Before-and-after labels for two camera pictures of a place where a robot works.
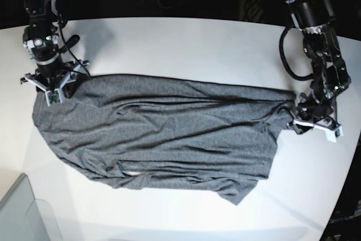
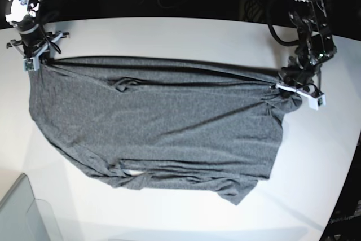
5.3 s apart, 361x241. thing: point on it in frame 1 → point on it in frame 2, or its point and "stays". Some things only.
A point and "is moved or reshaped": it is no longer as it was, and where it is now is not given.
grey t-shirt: x=122 y=128 is moved or reshaped
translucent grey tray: x=23 y=218 stays
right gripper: x=313 y=112 → x=306 y=80
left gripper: x=56 y=75 → x=34 y=41
